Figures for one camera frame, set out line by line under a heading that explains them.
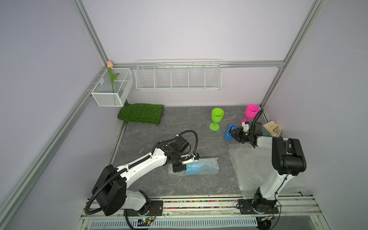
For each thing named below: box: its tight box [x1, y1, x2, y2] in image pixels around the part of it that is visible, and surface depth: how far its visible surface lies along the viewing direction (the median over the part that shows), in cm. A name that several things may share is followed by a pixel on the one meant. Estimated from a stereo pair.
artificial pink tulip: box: [106, 60, 120, 93], surface depth 92 cm
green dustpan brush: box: [262, 126, 273, 137], surface depth 105 cm
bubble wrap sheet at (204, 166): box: [167, 157, 220, 176], surface depth 82 cm
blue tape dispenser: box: [224, 123, 238, 141], surface depth 101 cm
